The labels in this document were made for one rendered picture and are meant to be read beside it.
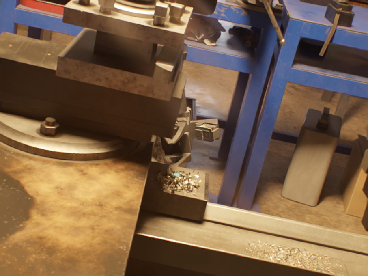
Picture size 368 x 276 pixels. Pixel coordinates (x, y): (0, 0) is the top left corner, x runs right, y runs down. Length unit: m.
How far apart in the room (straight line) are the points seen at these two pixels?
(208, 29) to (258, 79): 0.28
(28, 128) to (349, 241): 0.53
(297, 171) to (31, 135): 2.14
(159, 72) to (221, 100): 3.15
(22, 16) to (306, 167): 1.38
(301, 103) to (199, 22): 1.84
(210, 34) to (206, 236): 1.68
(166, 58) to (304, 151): 2.06
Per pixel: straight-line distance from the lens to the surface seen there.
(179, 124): 1.52
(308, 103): 4.37
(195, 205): 1.01
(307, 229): 1.07
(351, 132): 4.08
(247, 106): 2.62
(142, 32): 0.88
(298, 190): 3.00
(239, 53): 2.58
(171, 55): 0.93
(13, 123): 0.97
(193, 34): 2.62
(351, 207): 3.06
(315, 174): 2.96
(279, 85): 2.59
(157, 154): 2.00
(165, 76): 0.87
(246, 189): 2.77
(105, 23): 0.89
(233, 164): 2.72
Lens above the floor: 1.36
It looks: 24 degrees down
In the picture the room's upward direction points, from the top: 13 degrees clockwise
